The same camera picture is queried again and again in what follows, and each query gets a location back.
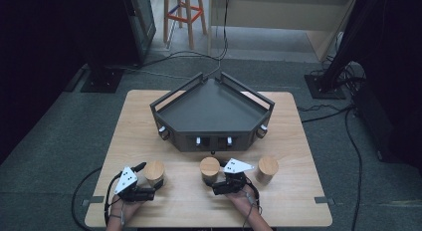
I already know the black stand base plate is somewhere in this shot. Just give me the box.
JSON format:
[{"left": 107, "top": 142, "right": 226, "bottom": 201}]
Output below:
[
  {"left": 80, "top": 66, "right": 125, "bottom": 94},
  {"left": 304, "top": 74, "right": 346, "bottom": 100}
]

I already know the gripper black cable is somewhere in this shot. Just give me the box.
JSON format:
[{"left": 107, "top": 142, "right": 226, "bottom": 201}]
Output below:
[
  {"left": 244, "top": 177, "right": 261, "bottom": 205},
  {"left": 104, "top": 171, "right": 124, "bottom": 226}
]

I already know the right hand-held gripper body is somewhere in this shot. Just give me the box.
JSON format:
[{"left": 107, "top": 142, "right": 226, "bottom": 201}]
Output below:
[{"left": 212, "top": 157, "right": 256, "bottom": 196}]

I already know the black stand pole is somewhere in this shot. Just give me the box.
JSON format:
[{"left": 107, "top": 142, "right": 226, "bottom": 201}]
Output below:
[{"left": 319, "top": 0, "right": 391, "bottom": 90}]

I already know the glass jar of pale beans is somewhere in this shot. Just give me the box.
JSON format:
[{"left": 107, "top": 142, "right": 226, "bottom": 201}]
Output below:
[{"left": 143, "top": 159, "right": 166, "bottom": 189}]

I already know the grey tape patch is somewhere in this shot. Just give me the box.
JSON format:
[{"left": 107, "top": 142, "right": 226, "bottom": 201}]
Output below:
[
  {"left": 314, "top": 196, "right": 336, "bottom": 206},
  {"left": 81, "top": 195, "right": 106, "bottom": 207}
]

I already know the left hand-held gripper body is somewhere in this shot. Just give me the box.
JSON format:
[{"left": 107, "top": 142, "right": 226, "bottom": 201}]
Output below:
[{"left": 113, "top": 165, "right": 157, "bottom": 203}]

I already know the wooden stool with orange rungs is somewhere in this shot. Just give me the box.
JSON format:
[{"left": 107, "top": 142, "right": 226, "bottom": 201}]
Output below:
[{"left": 162, "top": 0, "right": 208, "bottom": 50}]

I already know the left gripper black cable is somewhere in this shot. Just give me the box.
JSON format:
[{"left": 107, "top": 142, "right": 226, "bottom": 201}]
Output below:
[{"left": 104, "top": 171, "right": 124, "bottom": 226}]

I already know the black floor cable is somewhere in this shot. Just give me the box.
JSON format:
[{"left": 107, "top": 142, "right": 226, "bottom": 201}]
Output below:
[
  {"left": 108, "top": 0, "right": 231, "bottom": 80},
  {"left": 71, "top": 166, "right": 103, "bottom": 231},
  {"left": 297, "top": 104, "right": 364, "bottom": 231}
]

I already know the person's right hand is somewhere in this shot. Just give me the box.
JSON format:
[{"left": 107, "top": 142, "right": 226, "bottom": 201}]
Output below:
[{"left": 225, "top": 184, "right": 259, "bottom": 217}]

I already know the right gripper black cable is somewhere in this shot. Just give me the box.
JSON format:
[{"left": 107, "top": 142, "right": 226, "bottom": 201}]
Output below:
[{"left": 244, "top": 177, "right": 261, "bottom": 205}]

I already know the person's left hand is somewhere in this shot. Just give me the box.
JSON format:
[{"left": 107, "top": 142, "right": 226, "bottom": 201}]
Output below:
[{"left": 110, "top": 194, "right": 147, "bottom": 222}]

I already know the glass jar with wooden lid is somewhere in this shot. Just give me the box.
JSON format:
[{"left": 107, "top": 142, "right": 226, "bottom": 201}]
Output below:
[{"left": 254, "top": 155, "right": 280, "bottom": 185}]

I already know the glass jar of dark contents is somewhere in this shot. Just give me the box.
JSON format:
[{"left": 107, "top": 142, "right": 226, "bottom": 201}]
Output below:
[{"left": 199, "top": 156, "right": 221, "bottom": 187}]

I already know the dark monitor on stand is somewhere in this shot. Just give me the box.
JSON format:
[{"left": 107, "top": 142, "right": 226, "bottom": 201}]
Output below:
[{"left": 120, "top": 0, "right": 157, "bottom": 66}]

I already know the thin grey wrist cord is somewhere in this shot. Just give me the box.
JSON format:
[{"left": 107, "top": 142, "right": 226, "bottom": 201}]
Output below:
[
  {"left": 241, "top": 192, "right": 263, "bottom": 229},
  {"left": 108, "top": 202, "right": 126, "bottom": 227}
]

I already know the tangle of black cables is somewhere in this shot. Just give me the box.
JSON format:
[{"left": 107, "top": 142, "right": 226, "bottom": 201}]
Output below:
[{"left": 310, "top": 55, "right": 367, "bottom": 95}]

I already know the dark corner shelf rack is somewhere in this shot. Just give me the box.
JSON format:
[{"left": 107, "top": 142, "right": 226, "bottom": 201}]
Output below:
[{"left": 149, "top": 71, "right": 276, "bottom": 155}]

